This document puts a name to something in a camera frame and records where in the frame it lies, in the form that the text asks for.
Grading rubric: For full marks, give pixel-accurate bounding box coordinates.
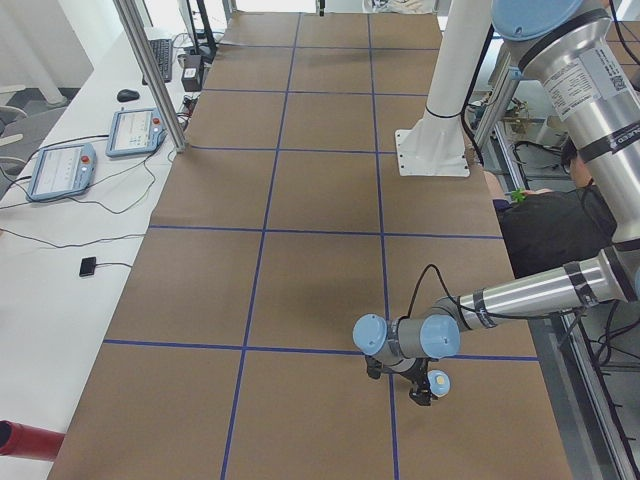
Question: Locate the red cylinder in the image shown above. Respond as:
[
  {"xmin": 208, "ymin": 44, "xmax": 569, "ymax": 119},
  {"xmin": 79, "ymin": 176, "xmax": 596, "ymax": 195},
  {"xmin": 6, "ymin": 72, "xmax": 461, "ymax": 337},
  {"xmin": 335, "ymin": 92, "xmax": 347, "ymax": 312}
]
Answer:
[{"xmin": 1, "ymin": 420, "xmax": 65, "ymax": 461}]

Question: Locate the small black square puck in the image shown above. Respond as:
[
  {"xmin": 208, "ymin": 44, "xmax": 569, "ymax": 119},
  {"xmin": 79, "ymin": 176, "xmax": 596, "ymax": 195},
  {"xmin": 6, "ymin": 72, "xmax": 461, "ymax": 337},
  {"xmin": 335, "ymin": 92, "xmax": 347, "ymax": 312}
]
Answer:
[{"xmin": 79, "ymin": 256, "xmax": 97, "ymax": 278}]

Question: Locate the aluminium frame post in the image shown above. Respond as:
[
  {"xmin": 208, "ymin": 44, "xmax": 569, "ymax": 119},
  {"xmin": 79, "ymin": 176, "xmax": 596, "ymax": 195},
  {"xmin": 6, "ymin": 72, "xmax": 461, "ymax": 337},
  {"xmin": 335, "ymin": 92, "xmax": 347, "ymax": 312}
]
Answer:
[{"xmin": 113, "ymin": 0, "xmax": 187, "ymax": 153}]

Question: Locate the blue call bell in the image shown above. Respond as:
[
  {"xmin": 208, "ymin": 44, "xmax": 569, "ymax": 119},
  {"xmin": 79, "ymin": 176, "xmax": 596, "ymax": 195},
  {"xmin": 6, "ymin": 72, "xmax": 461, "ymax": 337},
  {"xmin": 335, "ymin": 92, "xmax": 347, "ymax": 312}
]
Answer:
[{"xmin": 427, "ymin": 370, "xmax": 451, "ymax": 398}]

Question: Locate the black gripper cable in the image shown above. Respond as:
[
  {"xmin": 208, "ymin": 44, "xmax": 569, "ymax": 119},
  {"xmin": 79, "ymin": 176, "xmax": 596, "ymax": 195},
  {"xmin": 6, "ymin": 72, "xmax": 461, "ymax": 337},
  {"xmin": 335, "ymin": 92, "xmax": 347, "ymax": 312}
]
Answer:
[{"xmin": 399, "ymin": 263, "xmax": 586, "ymax": 326}]

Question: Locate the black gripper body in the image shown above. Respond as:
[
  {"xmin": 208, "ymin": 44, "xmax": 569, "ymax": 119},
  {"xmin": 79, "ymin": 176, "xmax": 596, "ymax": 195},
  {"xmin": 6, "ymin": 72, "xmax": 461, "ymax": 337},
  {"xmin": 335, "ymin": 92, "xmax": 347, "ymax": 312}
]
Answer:
[{"xmin": 385, "ymin": 358, "xmax": 428, "ymax": 390}]

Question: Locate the blue teach pendant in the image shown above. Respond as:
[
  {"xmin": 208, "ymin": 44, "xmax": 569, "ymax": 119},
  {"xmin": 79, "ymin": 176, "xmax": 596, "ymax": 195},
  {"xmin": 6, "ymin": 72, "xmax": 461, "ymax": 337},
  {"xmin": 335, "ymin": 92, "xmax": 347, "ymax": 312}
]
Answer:
[
  {"xmin": 26, "ymin": 143, "xmax": 97, "ymax": 202},
  {"xmin": 106, "ymin": 108, "xmax": 166, "ymax": 158}
]

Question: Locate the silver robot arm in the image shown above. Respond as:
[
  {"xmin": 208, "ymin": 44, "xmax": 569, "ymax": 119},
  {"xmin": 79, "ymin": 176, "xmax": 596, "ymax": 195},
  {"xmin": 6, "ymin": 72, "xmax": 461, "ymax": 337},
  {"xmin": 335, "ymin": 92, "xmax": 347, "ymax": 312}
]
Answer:
[{"xmin": 353, "ymin": 1, "xmax": 639, "ymax": 405}]

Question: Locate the far blue teach pendant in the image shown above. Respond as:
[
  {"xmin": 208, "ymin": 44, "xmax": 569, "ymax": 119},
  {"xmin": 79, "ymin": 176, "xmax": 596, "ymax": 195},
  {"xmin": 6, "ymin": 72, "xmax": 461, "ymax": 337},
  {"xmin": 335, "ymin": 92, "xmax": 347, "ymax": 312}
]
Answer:
[{"xmin": 106, "ymin": 108, "xmax": 166, "ymax": 158}]

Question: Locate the brown paper table mat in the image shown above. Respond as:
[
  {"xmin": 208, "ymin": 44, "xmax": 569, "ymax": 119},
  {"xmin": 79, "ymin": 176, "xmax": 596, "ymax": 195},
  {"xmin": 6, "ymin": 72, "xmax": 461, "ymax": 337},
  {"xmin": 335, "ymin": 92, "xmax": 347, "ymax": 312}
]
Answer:
[{"xmin": 50, "ymin": 13, "xmax": 571, "ymax": 479}]

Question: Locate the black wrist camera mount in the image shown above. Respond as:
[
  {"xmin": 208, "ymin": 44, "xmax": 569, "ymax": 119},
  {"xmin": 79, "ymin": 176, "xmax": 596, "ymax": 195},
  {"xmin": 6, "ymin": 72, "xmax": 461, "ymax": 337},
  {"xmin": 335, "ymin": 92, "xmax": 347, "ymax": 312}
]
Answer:
[{"xmin": 364, "ymin": 355, "xmax": 383, "ymax": 380}]

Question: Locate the black keyboard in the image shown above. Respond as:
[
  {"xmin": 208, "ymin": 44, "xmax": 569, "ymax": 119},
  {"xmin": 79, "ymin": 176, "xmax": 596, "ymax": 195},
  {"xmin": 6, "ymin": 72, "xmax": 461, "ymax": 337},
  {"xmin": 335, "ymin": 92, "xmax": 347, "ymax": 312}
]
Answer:
[{"xmin": 148, "ymin": 39, "xmax": 173, "ymax": 83}]

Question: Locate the green plastic object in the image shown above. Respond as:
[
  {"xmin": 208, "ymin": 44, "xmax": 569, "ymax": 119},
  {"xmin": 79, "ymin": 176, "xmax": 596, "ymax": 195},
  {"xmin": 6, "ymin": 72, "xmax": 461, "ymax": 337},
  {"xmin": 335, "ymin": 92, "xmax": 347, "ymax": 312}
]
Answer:
[{"xmin": 509, "ymin": 188, "xmax": 528, "ymax": 203}]

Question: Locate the white pedestal column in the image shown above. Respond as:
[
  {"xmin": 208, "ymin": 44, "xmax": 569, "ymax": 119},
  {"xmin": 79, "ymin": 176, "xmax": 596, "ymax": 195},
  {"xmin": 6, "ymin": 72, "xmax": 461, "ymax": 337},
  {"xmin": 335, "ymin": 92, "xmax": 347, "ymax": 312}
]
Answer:
[{"xmin": 395, "ymin": 0, "xmax": 491, "ymax": 177}]

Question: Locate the near blue teach pendant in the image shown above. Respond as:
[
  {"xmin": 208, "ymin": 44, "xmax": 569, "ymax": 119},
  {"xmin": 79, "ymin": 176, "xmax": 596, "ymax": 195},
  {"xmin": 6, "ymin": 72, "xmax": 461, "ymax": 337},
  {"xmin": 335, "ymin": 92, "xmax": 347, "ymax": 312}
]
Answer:
[{"xmin": 26, "ymin": 143, "xmax": 97, "ymax": 202}]

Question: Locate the seated person in black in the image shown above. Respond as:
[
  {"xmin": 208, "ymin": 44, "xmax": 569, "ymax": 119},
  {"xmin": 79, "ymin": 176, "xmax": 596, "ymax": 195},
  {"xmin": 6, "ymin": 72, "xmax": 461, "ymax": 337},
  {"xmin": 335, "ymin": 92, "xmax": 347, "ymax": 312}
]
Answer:
[{"xmin": 484, "ymin": 140, "xmax": 617, "ymax": 278}]

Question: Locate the small black power box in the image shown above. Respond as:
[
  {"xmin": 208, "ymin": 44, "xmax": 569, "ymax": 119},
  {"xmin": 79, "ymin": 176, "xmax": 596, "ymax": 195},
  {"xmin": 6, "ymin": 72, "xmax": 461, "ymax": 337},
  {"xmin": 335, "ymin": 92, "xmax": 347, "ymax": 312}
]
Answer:
[{"xmin": 181, "ymin": 55, "xmax": 204, "ymax": 92}]

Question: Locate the black computer mouse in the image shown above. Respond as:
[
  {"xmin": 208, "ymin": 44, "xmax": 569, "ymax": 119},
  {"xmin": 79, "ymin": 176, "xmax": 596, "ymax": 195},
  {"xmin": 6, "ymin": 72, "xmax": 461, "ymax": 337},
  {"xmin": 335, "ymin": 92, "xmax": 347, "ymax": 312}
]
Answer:
[{"xmin": 116, "ymin": 89, "xmax": 140, "ymax": 103}]

